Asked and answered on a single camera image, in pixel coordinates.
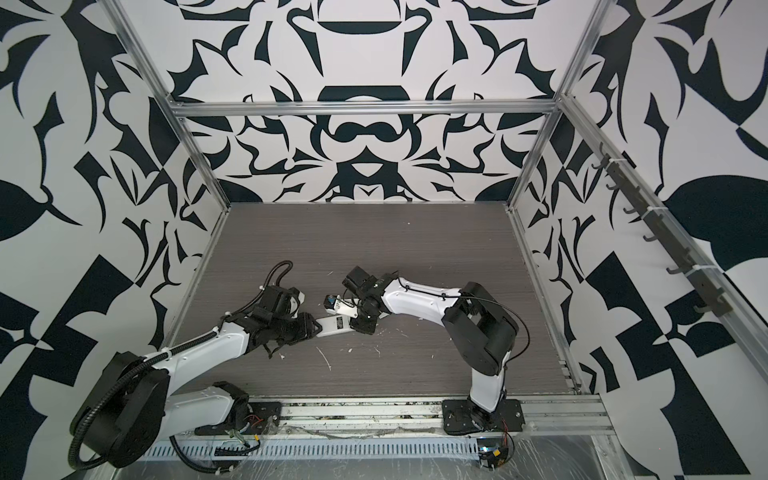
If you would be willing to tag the aluminium frame rail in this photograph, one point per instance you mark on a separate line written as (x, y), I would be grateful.
(188, 110)

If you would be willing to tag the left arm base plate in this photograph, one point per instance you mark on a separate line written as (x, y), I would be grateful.
(256, 418)

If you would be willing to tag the white red remote control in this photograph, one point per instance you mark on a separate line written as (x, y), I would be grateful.
(333, 325)

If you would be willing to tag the white slotted cable duct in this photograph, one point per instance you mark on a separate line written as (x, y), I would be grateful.
(337, 449)

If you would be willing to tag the black wall hook rail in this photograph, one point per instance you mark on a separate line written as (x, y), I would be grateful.
(665, 230)

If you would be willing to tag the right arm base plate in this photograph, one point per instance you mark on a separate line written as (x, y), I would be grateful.
(462, 417)

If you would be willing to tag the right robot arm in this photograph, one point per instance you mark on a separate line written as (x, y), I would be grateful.
(482, 330)

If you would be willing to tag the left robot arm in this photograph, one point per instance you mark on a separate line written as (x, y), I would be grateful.
(136, 401)

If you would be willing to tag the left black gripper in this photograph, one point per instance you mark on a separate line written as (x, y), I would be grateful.
(306, 328)

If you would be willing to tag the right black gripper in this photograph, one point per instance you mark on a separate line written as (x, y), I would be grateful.
(362, 327)

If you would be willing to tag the small electronics board right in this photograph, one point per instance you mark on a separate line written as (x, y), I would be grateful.
(495, 452)

